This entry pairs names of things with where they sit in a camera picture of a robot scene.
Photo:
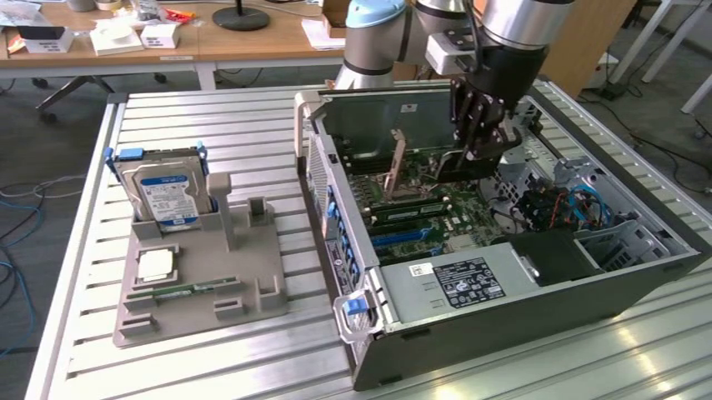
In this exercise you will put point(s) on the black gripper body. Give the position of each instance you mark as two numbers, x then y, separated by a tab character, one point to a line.
511	71

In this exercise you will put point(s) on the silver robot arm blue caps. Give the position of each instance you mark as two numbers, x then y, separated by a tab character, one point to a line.
378	46

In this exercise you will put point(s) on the metal drive cage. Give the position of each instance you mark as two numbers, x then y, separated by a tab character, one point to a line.
533	166

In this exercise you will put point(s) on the metal socket cover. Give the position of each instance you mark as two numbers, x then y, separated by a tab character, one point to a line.
427	179

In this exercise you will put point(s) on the wooden cabinet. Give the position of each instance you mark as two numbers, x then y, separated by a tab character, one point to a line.
599	41

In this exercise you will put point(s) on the black power adapter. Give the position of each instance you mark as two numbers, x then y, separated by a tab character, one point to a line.
610	92

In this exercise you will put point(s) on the CPU socket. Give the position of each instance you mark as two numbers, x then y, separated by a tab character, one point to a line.
410	191

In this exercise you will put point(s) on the white papers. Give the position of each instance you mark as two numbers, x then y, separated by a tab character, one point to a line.
319	39

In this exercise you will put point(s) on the blue expansion slot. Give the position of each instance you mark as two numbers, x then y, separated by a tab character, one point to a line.
400	238

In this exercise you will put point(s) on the brown cardboard box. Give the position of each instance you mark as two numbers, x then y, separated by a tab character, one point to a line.
334	12

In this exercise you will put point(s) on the metal disk bay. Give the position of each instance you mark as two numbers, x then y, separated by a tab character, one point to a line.
622	246

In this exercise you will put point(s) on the black power supply label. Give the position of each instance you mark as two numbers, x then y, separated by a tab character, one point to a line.
470	283

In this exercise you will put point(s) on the grey power supply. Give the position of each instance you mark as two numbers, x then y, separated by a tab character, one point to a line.
411	300

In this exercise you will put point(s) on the black lamp base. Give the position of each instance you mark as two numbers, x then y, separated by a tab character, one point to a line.
241	20

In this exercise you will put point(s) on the dark grey PC case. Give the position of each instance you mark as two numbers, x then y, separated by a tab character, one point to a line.
501	333

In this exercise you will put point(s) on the blue case latch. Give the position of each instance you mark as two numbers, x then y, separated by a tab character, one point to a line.
355	307

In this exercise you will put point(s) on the red packet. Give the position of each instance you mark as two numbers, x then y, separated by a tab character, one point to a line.
180	16

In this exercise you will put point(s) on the hard disk blue carrier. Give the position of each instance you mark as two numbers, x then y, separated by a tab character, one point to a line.
167	196

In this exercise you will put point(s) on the white carton box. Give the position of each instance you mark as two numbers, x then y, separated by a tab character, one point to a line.
157	37

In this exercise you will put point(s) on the grey parts rack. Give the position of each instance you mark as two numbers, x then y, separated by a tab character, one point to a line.
211	271

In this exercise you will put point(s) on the white printed part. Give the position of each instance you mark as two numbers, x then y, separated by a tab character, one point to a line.
116	39

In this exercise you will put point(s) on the silver CPU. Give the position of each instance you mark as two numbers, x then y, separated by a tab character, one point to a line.
155	266

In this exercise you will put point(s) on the green RAM stick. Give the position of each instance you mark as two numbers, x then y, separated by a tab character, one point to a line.
177	288

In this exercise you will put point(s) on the tape roll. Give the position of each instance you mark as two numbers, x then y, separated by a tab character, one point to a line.
108	4

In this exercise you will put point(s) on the wooden desk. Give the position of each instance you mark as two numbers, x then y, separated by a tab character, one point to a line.
80	58

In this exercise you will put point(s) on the black chair base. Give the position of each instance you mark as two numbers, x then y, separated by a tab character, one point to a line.
66	92

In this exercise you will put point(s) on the grey cup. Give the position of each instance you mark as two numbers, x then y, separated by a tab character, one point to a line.
80	5

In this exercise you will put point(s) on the black and white box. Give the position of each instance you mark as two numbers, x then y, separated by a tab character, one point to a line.
49	43

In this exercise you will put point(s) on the red book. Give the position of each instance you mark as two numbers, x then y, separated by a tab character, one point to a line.
13	43

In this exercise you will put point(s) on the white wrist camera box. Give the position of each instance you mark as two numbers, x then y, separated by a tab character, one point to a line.
445	54

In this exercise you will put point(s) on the white table frame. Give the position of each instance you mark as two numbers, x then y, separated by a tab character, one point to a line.
640	41

